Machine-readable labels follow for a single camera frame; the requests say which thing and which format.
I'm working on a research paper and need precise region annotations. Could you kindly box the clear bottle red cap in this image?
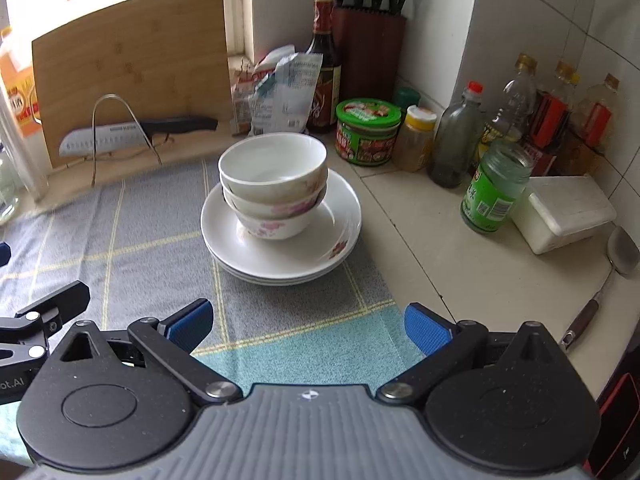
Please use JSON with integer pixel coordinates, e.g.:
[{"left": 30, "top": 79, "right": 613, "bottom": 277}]
[{"left": 429, "top": 81, "right": 485, "bottom": 189}]

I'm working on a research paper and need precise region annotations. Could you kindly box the white plate with pink flower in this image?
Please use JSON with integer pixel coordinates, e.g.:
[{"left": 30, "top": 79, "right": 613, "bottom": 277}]
[{"left": 201, "top": 172, "right": 362, "bottom": 275}]

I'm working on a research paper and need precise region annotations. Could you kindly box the green tin can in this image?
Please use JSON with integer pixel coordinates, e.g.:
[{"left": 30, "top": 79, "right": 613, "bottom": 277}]
[{"left": 335, "top": 98, "right": 403, "bottom": 167}]

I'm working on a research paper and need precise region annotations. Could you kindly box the black red appliance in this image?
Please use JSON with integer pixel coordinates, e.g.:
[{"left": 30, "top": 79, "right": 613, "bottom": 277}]
[{"left": 585, "top": 350, "right": 640, "bottom": 480}]

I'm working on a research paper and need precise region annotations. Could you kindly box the grey checked cloth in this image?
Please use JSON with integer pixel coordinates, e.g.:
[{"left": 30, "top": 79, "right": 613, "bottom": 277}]
[{"left": 0, "top": 157, "right": 426, "bottom": 456}]

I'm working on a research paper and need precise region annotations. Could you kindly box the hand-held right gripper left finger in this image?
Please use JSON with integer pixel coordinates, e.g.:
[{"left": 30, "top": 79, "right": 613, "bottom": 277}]
[{"left": 50, "top": 298, "right": 244, "bottom": 407}]

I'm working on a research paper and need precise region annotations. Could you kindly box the white ceramic bowl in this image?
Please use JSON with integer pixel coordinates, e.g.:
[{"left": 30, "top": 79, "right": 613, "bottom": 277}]
[{"left": 232, "top": 200, "right": 326, "bottom": 241}]

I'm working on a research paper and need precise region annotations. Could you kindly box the metal wire board stand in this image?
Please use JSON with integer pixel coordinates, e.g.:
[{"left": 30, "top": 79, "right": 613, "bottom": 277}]
[{"left": 91, "top": 94, "right": 163, "bottom": 186}]

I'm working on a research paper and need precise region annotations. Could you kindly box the orange cooking wine bottle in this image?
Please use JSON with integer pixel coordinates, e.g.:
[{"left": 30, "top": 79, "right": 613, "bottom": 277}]
[{"left": 0, "top": 25, "right": 48, "bottom": 161}]

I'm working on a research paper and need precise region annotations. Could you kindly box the red white food bag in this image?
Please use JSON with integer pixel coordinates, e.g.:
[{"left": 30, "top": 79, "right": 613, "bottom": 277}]
[{"left": 231, "top": 56, "right": 263, "bottom": 136}]

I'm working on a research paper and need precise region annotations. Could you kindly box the glass jar yellow-green lid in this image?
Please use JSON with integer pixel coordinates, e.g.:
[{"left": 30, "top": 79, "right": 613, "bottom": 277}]
[{"left": 0, "top": 150, "right": 23, "bottom": 226}]

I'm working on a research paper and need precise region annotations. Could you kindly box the dark soy sauce bottle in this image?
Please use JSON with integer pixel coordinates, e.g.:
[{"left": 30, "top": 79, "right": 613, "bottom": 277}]
[{"left": 304, "top": 0, "right": 342, "bottom": 134}]

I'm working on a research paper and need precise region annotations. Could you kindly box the clear bottle gold cap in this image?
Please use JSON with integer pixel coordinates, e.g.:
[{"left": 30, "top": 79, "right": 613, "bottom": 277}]
[{"left": 480, "top": 53, "right": 537, "bottom": 161}]

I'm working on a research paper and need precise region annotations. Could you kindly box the yellow-lid jar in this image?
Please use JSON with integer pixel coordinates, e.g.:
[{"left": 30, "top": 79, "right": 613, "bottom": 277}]
[{"left": 392, "top": 105, "right": 437, "bottom": 172}]

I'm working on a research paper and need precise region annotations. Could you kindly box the steel kitchen knife black handle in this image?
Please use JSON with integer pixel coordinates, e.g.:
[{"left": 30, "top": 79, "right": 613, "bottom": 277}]
[{"left": 59, "top": 116, "right": 219, "bottom": 157}]

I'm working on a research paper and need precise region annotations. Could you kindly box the white plastic box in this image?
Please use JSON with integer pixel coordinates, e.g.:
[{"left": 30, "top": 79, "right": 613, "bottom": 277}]
[{"left": 510, "top": 175, "right": 617, "bottom": 256}]

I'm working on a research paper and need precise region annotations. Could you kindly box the metal spatula wooden handle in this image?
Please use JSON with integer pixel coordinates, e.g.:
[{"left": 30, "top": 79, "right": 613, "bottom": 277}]
[{"left": 560, "top": 225, "right": 640, "bottom": 353}]

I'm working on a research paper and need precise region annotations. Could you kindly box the white pink-floral bowl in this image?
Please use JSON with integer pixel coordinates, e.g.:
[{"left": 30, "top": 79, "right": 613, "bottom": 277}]
[
  {"left": 221, "top": 180, "right": 328, "bottom": 221},
  {"left": 218, "top": 132, "right": 329, "bottom": 200}
]

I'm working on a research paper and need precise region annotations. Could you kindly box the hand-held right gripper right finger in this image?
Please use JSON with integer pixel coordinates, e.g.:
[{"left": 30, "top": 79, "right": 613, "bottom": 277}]
[{"left": 375, "top": 303, "right": 571, "bottom": 406}]

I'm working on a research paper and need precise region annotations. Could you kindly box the green-label glass jar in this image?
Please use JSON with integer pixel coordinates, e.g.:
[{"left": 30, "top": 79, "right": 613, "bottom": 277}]
[{"left": 460, "top": 140, "right": 535, "bottom": 235}]

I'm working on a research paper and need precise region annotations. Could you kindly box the red-brown knife block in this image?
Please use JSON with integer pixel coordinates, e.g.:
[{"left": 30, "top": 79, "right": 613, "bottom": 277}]
[{"left": 332, "top": 5, "right": 407, "bottom": 106}]

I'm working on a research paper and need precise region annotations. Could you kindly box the red-label oil bottle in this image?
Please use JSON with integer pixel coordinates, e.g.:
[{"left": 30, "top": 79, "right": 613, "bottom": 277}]
[{"left": 532, "top": 60, "right": 576, "bottom": 157}]

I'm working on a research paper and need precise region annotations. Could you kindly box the stack of clear plastic cups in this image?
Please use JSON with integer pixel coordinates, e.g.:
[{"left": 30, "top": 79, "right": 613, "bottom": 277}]
[{"left": 0, "top": 85, "right": 50, "bottom": 203}]

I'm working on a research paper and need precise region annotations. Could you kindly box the bamboo cutting board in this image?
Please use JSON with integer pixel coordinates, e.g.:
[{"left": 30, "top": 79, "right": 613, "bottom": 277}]
[{"left": 31, "top": 0, "right": 233, "bottom": 168}]

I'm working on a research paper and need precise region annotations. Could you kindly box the white printed food bag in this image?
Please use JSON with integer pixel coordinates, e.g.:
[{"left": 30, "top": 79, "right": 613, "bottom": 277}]
[{"left": 248, "top": 52, "right": 323, "bottom": 136}]

